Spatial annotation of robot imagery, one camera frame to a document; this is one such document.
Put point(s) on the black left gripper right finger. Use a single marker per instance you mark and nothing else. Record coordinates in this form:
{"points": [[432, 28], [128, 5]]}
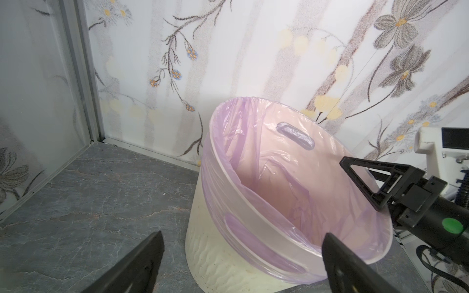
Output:
{"points": [[347, 273]]}

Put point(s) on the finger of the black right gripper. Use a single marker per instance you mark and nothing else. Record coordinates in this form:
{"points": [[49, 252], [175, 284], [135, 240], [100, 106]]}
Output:
{"points": [[381, 182]]}

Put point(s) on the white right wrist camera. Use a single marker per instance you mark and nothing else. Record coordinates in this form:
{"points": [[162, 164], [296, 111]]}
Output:
{"points": [[447, 155]]}

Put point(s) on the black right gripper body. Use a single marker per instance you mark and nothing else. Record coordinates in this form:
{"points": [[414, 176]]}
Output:
{"points": [[440, 223]]}

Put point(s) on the cream waste bin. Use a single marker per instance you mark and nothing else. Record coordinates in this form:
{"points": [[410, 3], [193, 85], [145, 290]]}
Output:
{"points": [[227, 252]]}

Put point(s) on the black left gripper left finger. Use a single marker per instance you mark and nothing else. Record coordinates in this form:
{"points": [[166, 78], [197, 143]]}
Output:
{"points": [[136, 272]]}

